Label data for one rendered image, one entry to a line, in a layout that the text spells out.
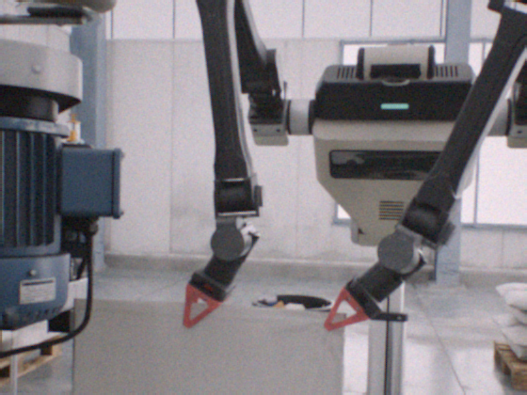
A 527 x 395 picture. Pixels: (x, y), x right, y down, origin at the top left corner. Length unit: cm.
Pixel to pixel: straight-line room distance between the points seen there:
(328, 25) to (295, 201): 266
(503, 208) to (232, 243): 836
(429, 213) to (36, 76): 62
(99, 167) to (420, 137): 82
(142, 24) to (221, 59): 908
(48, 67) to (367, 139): 81
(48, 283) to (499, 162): 864
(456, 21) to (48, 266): 841
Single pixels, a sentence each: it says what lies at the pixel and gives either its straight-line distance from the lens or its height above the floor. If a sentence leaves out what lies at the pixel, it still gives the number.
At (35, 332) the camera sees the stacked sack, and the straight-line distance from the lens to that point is 456.
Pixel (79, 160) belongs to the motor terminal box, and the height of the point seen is 129.
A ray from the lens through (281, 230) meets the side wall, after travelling 915.
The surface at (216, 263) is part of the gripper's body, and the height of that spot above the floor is 113.
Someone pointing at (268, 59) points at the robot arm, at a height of 153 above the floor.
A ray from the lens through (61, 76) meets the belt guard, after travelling 79.
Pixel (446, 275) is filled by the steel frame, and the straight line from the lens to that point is 871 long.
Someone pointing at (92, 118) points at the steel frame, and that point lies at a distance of 984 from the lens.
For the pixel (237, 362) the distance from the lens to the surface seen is 107.
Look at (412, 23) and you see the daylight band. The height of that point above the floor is 379.
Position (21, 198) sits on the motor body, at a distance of 78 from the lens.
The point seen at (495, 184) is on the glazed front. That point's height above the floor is 148.
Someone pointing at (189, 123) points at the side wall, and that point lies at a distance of 952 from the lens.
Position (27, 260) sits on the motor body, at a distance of 77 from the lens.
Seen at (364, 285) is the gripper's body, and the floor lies 111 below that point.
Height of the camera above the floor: 125
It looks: 3 degrees down
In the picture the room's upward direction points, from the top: 2 degrees clockwise
